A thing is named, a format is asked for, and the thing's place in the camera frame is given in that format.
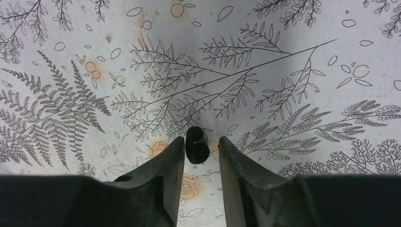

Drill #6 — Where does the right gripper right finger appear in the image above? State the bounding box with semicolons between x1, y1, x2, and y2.
218;136;301;227

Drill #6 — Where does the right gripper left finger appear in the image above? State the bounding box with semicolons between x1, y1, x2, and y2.
105;136;185;227

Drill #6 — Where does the floral table mat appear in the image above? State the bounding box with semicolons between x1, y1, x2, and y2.
0;0;401;227

